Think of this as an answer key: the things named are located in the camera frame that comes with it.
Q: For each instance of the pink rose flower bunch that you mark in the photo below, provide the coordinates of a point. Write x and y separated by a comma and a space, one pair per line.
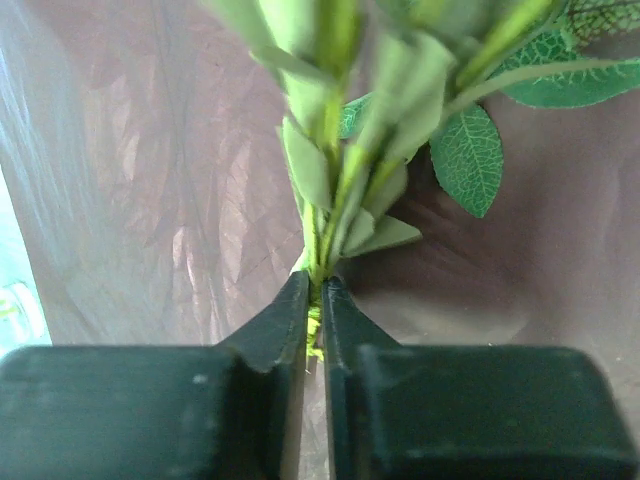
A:
365, 91

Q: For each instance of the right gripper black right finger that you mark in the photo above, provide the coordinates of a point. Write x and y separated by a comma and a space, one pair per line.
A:
398, 411

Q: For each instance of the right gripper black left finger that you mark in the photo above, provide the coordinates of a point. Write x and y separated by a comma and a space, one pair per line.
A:
228, 411

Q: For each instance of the red wrapping paper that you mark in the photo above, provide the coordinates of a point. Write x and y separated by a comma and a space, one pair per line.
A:
140, 148

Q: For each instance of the clear glass vase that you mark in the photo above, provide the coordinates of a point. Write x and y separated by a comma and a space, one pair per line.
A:
22, 320

